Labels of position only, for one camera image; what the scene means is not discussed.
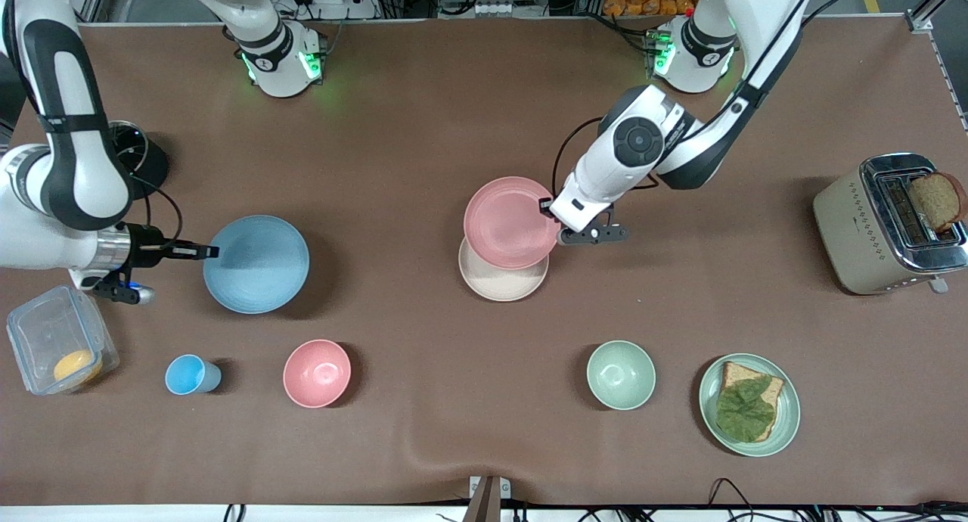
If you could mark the beige silver toaster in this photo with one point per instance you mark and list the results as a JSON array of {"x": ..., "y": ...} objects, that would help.
[{"x": 854, "y": 234}]

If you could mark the green lettuce leaf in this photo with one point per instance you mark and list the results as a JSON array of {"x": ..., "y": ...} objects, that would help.
[{"x": 745, "y": 412}]

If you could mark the beige plate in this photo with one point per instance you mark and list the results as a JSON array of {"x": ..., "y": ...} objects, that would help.
[{"x": 503, "y": 284}]

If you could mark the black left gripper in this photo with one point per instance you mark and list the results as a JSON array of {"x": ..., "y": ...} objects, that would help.
[{"x": 546, "y": 205}]

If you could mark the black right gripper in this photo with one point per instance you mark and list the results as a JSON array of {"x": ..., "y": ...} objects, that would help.
[{"x": 142, "y": 247}]

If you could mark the blue plate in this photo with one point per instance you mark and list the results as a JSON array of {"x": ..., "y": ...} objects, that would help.
[{"x": 257, "y": 265}]

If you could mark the green bowl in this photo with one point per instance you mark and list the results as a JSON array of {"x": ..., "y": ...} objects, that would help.
[{"x": 621, "y": 374}]

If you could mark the clear plastic container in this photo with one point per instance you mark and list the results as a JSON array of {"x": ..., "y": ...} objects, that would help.
[{"x": 53, "y": 333}]

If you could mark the brown table cloth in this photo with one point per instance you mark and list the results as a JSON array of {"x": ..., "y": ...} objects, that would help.
[{"x": 423, "y": 128}]

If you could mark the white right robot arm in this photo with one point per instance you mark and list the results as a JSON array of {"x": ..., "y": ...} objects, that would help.
[{"x": 68, "y": 151}]

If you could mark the green plate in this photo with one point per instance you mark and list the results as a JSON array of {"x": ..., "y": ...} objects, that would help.
[{"x": 786, "y": 412}]

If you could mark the metal table clamp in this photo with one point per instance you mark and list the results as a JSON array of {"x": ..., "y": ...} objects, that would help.
[{"x": 489, "y": 498}]

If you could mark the pink plate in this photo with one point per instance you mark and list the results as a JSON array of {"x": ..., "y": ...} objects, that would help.
[{"x": 508, "y": 223}]

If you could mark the blue cup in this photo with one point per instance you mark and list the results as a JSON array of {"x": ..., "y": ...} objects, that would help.
[{"x": 189, "y": 374}]

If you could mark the small white power strip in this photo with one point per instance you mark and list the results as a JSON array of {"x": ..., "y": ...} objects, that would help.
[{"x": 494, "y": 9}]

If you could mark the brown toast slice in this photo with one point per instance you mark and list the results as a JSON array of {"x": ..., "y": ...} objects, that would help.
[{"x": 938, "y": 200}]

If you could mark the brown bread slice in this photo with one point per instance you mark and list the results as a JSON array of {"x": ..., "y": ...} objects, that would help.
[{"x": 771, "y": 389}]

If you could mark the yellow orange fruit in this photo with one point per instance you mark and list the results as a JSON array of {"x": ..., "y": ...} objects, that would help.
[{"x": 77, "y": 366}]

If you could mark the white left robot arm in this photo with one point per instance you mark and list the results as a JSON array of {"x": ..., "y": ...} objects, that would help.
[{"x": 643, "y": 140}]

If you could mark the pink bowl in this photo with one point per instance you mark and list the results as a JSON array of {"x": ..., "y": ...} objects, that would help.
[{"x": 317, "y": 373}]

